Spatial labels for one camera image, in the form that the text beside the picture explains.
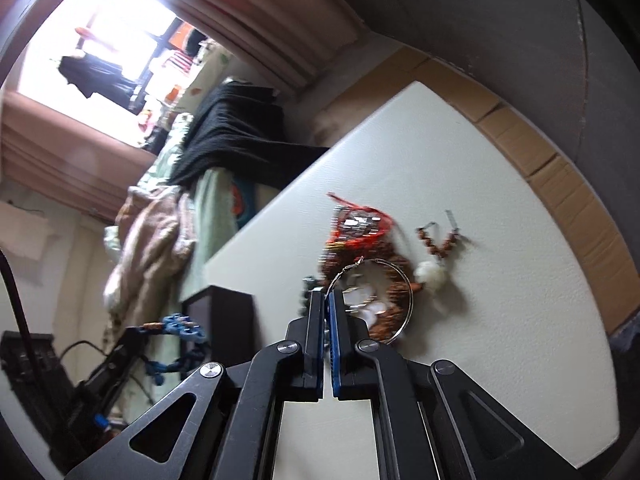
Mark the floral quilt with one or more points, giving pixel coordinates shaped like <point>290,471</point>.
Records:
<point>210,70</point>

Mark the hanging black clothing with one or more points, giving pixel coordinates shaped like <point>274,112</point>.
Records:
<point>95,72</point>

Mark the orange storage box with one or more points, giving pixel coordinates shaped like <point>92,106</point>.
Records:
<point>180,36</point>

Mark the black jewelry box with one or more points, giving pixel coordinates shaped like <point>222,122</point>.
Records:
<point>220,320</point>

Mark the pink hanging garment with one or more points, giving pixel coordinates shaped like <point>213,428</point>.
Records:
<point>84,33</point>

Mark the white cloth on wall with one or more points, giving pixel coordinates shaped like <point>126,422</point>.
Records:
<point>25,230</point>

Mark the dark green cushion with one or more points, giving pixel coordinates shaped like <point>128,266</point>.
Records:
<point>196,42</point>

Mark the green bed sheet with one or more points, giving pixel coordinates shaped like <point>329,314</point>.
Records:
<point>215,210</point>

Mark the cardboard floor sheets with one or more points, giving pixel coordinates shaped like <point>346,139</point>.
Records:
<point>565,190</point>

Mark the wooden bead pendant white pompom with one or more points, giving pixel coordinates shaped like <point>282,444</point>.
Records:
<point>435,274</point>

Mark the silver hoop earring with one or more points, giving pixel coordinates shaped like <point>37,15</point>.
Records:
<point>411,300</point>

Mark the red striped box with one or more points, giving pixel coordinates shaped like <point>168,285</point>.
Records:
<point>177,61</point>

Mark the beige fleece blanket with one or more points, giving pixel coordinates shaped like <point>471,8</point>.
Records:
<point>150,240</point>

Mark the white shell earring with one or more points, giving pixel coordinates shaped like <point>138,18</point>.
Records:
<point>375,307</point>

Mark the pink curtain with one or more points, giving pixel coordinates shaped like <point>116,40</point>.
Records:
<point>280,25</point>
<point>60,160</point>

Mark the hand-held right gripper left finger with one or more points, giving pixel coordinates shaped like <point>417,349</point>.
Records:
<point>315,330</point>

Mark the black knitted blanket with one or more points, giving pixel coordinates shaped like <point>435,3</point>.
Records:
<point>230,135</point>

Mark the teal orange printed cloth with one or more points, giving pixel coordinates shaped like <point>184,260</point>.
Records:
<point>241,202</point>

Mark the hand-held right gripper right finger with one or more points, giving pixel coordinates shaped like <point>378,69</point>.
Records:
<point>336,350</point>

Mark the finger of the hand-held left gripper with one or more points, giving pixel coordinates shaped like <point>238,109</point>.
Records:
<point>117,355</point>
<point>97,422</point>

